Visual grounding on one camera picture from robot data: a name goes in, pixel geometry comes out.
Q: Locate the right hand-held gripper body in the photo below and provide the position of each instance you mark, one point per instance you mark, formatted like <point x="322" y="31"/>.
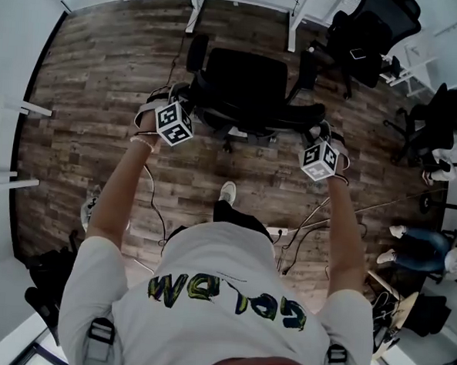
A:
<point x="320" y="162"/>

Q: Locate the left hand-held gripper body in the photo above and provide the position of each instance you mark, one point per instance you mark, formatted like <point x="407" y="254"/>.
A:
<point x="174" y="124"/>

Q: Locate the person's right forearm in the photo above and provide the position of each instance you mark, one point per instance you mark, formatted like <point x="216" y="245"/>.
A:
<point x="344" y="239"/>

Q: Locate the person's left forearm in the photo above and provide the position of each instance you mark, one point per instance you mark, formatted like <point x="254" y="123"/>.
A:
<point x="124" y="187"/>

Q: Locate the black wristband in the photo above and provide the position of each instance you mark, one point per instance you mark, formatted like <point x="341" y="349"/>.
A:
<point x="340" y="179"/>

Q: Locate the white power strip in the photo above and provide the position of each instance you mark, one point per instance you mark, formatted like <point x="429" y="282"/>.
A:
<point x="277" y="231"/>

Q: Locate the person's right white shoe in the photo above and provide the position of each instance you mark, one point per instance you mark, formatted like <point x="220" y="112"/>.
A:
<point x="228" y="193"/>

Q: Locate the person's white shoe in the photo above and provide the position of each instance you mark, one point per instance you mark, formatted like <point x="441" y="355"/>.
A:
<point x="90" y="208"/>
<point x="228" y="193"/>

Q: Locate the person's black trousers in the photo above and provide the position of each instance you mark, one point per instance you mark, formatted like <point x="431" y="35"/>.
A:
<point x="238" y="217"/>

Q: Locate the white desk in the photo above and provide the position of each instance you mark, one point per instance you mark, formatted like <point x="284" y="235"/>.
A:
<point x="193" y="17"/>

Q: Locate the smartphone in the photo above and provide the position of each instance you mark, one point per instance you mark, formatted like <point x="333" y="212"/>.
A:
<point x="358" y="53"/>

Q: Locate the person's left white shoe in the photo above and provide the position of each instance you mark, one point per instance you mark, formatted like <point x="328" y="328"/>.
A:
<point x="90" y="208"/>

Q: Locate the black swivel office chair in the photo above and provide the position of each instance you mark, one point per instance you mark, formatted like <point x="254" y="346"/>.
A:
<point x="436" y="125"/>

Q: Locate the black tripod stand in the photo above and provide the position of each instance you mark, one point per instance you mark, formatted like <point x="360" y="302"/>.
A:
<point x="443" y="204"/>

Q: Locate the black mesh headrest chair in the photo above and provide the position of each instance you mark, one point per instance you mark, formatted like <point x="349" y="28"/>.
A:
<point x="369" y="28"/>

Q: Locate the wooden stool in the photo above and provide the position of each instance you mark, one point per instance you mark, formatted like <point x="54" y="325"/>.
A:
<point x="395" y="304"/>

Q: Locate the small white side table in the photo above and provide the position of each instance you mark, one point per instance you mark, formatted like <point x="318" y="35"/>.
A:
<point x="9" y="110"/>

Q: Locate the black bag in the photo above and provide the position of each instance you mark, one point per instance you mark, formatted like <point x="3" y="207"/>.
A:
<point x="429" y="313"/>
<point x="48" y="282"/>

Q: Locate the person's white printed t-shirt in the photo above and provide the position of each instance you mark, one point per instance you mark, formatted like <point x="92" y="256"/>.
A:
<point x="212" y="316"/>

